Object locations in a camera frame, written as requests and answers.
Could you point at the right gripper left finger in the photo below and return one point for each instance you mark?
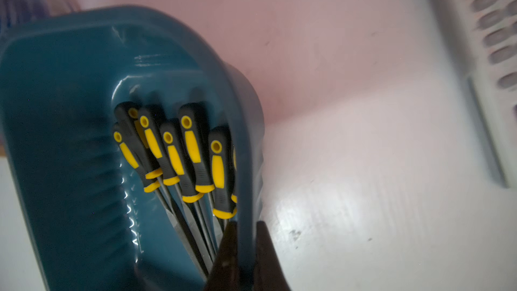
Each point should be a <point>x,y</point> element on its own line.
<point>224,275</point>

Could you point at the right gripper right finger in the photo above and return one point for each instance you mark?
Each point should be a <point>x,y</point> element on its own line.
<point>268,275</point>

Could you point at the file tool one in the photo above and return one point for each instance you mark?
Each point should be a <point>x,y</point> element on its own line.
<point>220,157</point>

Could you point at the file tool four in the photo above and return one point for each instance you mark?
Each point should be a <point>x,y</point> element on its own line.
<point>150,118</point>

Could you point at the file tool three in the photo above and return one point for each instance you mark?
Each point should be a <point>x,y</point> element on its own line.
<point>173,142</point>

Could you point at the file tool two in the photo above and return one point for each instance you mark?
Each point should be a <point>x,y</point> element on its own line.
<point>195,127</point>

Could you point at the file tool five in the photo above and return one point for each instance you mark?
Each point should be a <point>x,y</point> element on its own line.
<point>127,115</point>

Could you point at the teal plastic storage box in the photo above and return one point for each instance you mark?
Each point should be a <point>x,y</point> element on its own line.
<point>92,225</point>

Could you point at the file tool seven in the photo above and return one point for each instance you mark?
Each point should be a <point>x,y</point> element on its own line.
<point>234,196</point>

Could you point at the file tool six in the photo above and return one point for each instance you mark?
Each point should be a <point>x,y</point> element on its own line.
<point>173,212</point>

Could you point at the white calculator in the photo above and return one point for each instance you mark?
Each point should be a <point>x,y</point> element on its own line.
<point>481,40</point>

